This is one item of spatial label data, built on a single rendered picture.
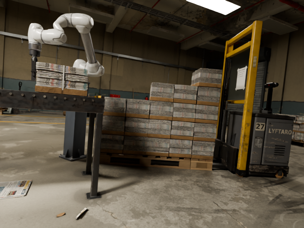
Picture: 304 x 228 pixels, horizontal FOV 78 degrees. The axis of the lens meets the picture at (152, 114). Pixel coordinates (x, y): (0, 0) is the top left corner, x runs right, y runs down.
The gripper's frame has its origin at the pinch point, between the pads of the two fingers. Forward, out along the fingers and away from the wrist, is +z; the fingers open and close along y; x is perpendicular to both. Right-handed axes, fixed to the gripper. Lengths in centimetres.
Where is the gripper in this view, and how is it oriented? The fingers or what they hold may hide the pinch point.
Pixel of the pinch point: (33, 76)
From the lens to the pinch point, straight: 182.8
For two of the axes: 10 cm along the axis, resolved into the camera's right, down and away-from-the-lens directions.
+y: -4.0, -0.9, 9.1
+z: -0.9, 9.9, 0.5
